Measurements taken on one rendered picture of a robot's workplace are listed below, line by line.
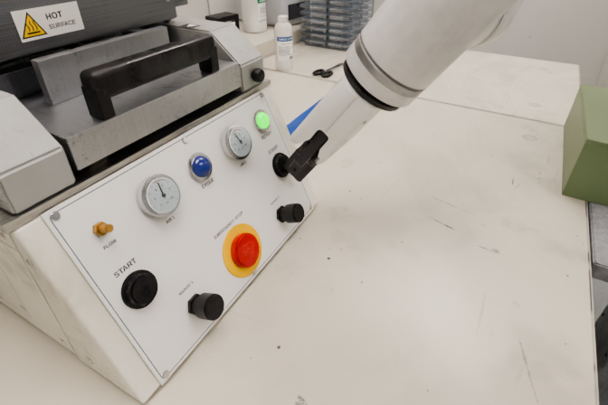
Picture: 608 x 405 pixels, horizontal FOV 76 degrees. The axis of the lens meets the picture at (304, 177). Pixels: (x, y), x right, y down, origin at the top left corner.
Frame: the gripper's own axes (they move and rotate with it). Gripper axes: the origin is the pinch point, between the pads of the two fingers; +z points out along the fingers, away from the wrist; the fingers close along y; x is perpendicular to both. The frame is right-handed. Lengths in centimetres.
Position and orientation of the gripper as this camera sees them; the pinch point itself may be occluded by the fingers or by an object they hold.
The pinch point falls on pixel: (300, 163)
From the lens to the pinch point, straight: 50.3
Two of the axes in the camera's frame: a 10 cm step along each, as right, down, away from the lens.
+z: -5.0, 5.3, 6.8
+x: 7.2, 7.0, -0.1
